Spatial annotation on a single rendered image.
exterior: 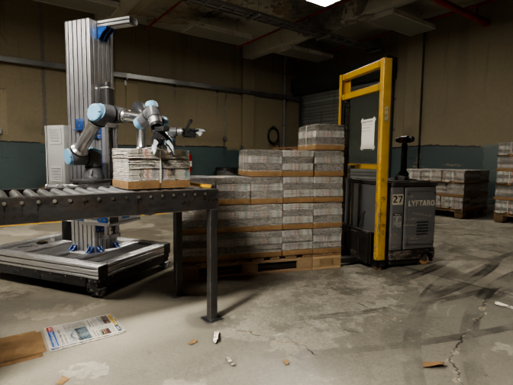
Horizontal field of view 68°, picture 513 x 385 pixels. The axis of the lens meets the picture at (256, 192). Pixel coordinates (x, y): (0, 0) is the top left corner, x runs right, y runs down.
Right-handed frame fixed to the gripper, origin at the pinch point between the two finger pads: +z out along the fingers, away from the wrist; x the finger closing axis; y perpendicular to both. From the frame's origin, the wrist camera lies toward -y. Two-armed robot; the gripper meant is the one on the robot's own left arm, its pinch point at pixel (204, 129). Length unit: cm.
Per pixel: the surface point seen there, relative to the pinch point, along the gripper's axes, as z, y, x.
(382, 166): 154, 27, 26
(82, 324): -62, 104, 140
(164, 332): -14, 104, 151
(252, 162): 41, 24, 33
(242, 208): 33, 62, 42
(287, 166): 71, 28, 27
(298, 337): 61, 103, 160
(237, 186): 28, 43, 39
